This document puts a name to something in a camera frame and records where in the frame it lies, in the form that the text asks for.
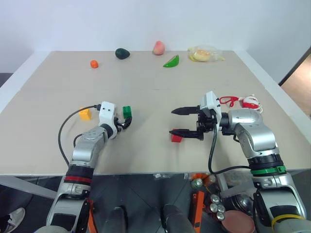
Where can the red white toy figure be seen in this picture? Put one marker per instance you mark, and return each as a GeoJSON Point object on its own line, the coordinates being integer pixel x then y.
{"type": "Point", "coordinates": [250, 102]}

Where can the orange black tool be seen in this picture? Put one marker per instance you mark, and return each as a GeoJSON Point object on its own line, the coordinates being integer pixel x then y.
{"type": "Point", "coordinates": [198, 208]}

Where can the orange drink can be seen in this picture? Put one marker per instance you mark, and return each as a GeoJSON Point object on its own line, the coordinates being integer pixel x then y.
{"type": "Point", "coordinates": [208, 178]}

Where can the dark rounded shape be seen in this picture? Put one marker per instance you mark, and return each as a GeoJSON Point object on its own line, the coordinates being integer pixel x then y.
{"type": "Point", "coordinates": [176, 219]}
{"type": "Point", "coordinates": [117, 219]}

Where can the white sneaker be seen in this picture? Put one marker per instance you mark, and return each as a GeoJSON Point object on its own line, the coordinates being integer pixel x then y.
{"type": "Point", "coordinates": [14, 217]}

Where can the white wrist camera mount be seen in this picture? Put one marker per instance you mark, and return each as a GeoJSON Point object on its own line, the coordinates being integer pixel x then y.
{"type": "Point", "coordinates": [107, 112]}
{"type": "Point", "coordinates": [210, 102]}

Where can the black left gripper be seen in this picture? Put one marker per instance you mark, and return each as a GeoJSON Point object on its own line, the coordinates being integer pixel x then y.
{"type": "Point", "coordinates": [120, 125]}

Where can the dark green toy avocado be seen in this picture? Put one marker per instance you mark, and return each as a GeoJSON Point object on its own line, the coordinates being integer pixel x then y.
{"type": "Point", "coordinates": [122, 53]}

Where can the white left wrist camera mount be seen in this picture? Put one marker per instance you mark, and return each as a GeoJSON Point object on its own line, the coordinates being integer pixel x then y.
{"type": "Point", "coordinates": [107, 112]}

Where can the grey table leg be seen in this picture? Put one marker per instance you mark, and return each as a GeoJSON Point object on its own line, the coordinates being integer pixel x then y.
{"type": "Point", "coordinates": [222, 184]}

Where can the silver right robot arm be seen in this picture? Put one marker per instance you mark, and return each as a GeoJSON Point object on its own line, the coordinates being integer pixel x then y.
{"type": "Point", "coordinates": [255, 136]}

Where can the brown wooden door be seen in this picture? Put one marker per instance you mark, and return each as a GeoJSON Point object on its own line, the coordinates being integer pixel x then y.
{"type": "Point", "coordinates": [297, 82]}

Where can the crumpled clear wrapper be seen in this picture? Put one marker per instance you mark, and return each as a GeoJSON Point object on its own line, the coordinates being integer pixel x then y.
{"type": "Point", "coordinates": [159, 176]}

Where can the clear bag with bread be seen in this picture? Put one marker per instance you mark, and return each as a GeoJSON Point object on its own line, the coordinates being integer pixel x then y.
{"type": "Point", "coordinates": [205, 54]}

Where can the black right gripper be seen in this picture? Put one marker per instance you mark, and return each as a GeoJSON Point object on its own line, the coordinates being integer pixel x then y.
{"type": "Point", "coordinates": [205, 122]}

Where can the brown round lid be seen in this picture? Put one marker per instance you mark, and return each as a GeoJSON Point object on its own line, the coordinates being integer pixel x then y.
{"type": "Point", "coordinates": [238, 221]}

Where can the small orange toy fruit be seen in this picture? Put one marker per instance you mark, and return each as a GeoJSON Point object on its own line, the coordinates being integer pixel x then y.
{"type": "Point", "coordinates": [94, 63]}

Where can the pink toy peach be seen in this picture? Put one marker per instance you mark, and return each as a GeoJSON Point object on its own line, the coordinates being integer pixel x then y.
{"type": "Point", "coordinates": [159, 48]}

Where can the grey table crossbar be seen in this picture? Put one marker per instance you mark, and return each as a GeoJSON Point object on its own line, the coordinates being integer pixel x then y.
{"type": "Point", "coordinates": [26, 187]}

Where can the red toy cube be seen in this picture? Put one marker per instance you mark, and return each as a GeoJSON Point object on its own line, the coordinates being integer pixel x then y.
{"type": "Point", "coordinates": [175, 139]}

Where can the green drink can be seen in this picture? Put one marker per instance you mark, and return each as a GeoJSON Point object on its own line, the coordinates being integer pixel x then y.
{"type": "Point", "coordinates": [196, 183]}

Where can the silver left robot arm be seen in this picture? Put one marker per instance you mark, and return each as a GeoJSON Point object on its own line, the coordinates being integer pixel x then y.
{"type": "Point", "coordinates": [85, 145]}

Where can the green pepper toy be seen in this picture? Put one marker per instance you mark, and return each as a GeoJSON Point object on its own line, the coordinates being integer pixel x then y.
{"type": "Point", "coordinates": [171, 62]}

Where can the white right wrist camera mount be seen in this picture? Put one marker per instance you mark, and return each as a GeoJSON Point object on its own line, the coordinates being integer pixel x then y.
{"type": "Point", "coordinates": [210, 102]}

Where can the silver can top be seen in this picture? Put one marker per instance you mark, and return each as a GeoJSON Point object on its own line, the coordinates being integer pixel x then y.
{"type": "Point", "coordinates": [213, 207]}
{"type": "Point", "coordinates": [220, 208]}
{"type": "Point", "coordinates": [215, 199]}
{"type": "Point", "coordinates": [220, 215]}

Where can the green toy cube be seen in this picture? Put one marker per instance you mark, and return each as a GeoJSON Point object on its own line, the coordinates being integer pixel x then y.
{"type": "Point", "coordinates": [127, 111]}

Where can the shiny metal bowl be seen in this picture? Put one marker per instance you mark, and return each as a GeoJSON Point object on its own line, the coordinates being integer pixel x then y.
{"type": "Point", "coordinates": [240, 202]}

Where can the yellow toy cube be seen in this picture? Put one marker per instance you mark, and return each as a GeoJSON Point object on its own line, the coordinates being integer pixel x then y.
{"type": "Point", "coordinates": [85, 114]}

